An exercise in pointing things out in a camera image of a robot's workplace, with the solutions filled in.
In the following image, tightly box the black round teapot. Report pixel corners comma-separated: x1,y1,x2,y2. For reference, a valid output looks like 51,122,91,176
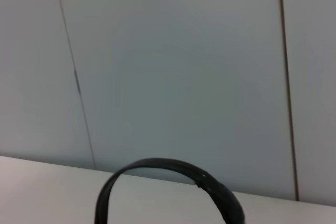
94,157,246,224

